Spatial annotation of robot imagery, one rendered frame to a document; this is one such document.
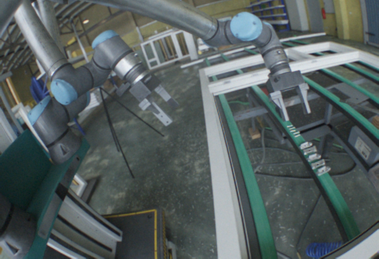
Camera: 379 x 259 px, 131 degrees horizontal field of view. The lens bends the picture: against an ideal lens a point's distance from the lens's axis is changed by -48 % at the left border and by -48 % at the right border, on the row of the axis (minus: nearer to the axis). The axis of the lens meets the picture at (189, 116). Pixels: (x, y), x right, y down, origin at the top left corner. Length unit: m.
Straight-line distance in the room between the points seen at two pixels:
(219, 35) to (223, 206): 0.50
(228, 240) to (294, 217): 1.08
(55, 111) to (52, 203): 0.38
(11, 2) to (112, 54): 0.35
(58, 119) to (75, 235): 0.62
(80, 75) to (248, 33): 0.51
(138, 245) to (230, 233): 0.90
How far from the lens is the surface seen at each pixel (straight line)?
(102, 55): 0.55
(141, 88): 0.47
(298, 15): 10.36
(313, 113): 1.29
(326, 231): 1.43
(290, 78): 0.60
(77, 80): 0.54
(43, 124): 0.78
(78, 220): 1.07
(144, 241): 1.19
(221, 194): 0.42
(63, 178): 0.72
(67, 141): 0.80
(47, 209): 0.66
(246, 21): 0.52
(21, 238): 0.60
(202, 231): 1.41
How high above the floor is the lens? 1.29
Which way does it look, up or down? 28 degrees down
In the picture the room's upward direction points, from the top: 20 degrees counter-clockwise
